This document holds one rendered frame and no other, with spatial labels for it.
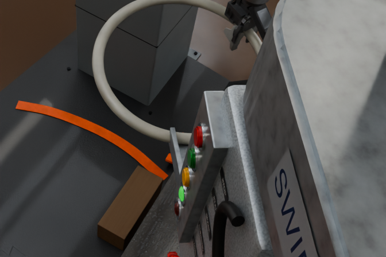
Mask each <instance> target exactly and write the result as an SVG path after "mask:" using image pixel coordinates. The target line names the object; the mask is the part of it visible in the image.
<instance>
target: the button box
mask: <svg viewBox="0 0 386 257"><path fill-rule="evenodd" d="M223 94H224V91H204V93H203V96H202V100H201V103H200V106H199V110H198V114H197V116H196V120H195V124H194V128H193V131H192V134H191V138H190V142H189V144H188V148H187V152H186V156H185V159H184V162H183V166H182V169H181V172H180V176H179V180H178V182H177V186H176V190H175V194H174V197H173V200H174V205H175V201H176V198H177V197H179V189H180V183H181V182H182V171H183V169H184V168H185V167H186V164H188V159H187V156H188V150H189V149H190V148H191V146H192V145H193V144H194V129H195V128H196V126H198V123H199V122H202V123H203V125H204V130H205V147H204V150H203V151H202V152H200V151H199V149H198V148H197V147H196V148H197V151H198V169H197V171H196V172H193V171H192V169H191V174H192V185H191V189H190V190H187V188H186V204H185V206H184V207H183V206H182V205H181V219H180V221H178V220H177V218H176V224H177V234H178V239H179V243H189V242H190V241H191V238H192V236H193V234H194V231H195V228H196V226H197V224H198V221H199V219H200V216H201V214H202V212H203V209H204V206H205V204H206V201H207V199H208V197H209V194H210V192H211V189H212V187H213V185H214V182H215V179H216V177H217V175H218V172H219V170H220V168H221V165H222V162H223V160H224V158H225V155H226V153H227V150H228V144H227V137H226V132H225V127H224V123H223V117H222V111H221V106H220V104H221V101H222V97H223Z"/></svg>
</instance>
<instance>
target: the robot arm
mask: <svg viewBox="0 0 386 257"><path fill-rule="evenodd" d="M268 1H269V0H231V1H229V2H228V3H227V7H226V10H225V16H227V18H228V19H229V21H230V22H231V23H235V24H236V25H234V26H233V28H232V29H229V28H225V29H224V33H225V35H226V37H227V39H228V40H229V42H230V49H231V50H235V49H237V46H238V44H239V43H240V40H241V39H242V38H243V36H244V33H243V31H247V30H249V29H251V28H252V29H253V30H254V31H255V32H256V33H257V32H259V34H260V36H261V38H262V40H264V37H265V34H266V32H267V30H268V27H269V24H270V22H271V19H272V17H271V15H270V12H269V10H268V8H267V6H266V4H265V3H267V2H268Z"/></svg>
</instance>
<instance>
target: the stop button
mask: <svg viewBox="0 0 386 257"><path fill-rule="evenodd" d="M194 144H195V146H196V147H197V148H201V145H202V131H201V127H200V126H196V128H195V129H194Z"/></svg>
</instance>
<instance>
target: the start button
mask: <svg viewBox="0 0 386 257"><path fill-rule="evenodd" d="M187 159H188V166H189V167H190V168H191V169H193V168H194V167H195V152H194V149H193V148H190V149H189V150H188V156H187Z"/></svg>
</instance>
